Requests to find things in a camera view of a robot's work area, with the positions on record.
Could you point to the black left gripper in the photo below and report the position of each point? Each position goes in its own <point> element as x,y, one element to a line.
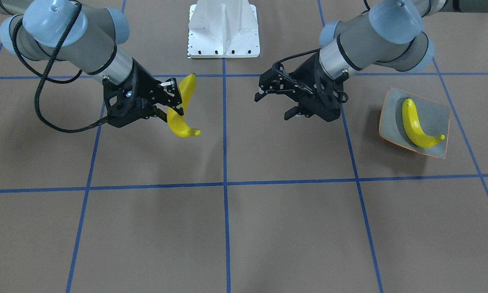
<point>305,77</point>

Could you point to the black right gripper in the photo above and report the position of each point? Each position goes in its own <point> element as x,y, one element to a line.
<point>145,84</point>

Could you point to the yellow banana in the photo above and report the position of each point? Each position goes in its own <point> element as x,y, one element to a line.
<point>413,127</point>
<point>176,122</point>

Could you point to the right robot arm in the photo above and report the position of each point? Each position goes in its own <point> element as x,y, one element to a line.
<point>89,38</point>

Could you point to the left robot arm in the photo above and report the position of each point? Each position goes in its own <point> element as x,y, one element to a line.
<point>389,34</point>

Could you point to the grey square plate orange rim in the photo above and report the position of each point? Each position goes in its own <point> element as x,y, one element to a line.
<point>434,118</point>

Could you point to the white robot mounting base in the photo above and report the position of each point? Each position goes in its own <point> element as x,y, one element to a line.
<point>223,29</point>

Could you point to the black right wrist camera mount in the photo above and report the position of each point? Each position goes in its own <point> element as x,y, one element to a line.
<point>125,103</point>

